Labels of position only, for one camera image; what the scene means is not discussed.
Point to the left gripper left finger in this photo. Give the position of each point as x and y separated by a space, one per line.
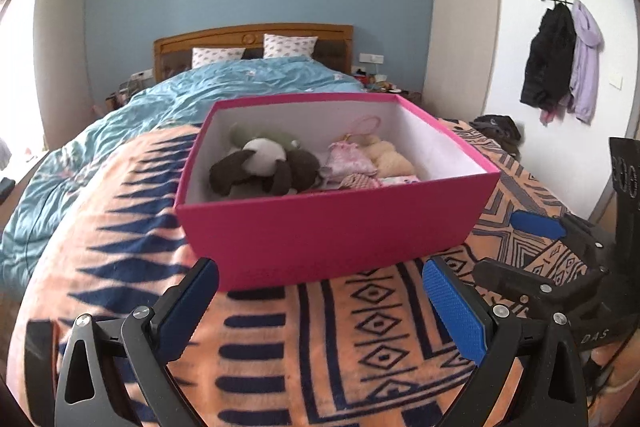
90 388

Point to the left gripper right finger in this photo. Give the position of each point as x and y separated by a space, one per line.
551 390

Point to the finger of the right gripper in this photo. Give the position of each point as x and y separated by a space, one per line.
533 224
513 283

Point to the pink storage box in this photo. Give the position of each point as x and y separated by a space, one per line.
264 241

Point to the pink tissue pack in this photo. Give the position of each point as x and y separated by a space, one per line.
398 180

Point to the black hanging jacket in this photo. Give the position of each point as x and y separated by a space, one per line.
550 62

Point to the cream bunny plush toy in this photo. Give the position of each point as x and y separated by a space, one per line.
385 158

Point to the pink doll toy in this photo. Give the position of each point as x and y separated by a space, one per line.
359 181

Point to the wooden nightstand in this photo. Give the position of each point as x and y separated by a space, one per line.
389 88

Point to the lilac hanging hoodie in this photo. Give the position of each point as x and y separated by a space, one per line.
584 81

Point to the green frog plush toy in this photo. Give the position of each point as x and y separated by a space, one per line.
275 159

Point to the blue duvet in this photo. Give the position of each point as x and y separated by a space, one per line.
183 99

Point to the wooden headboard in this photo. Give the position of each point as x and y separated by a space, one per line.
333 49

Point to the left patterned pillow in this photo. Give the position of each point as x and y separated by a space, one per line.
206 56

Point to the patterned pillow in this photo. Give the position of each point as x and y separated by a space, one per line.
206 56
276 46

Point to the right patterned pillow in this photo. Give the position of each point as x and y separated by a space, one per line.
276 46

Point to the black camera box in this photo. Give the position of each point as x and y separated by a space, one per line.
625 178

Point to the white wall socket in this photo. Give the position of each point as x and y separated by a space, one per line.
369 58

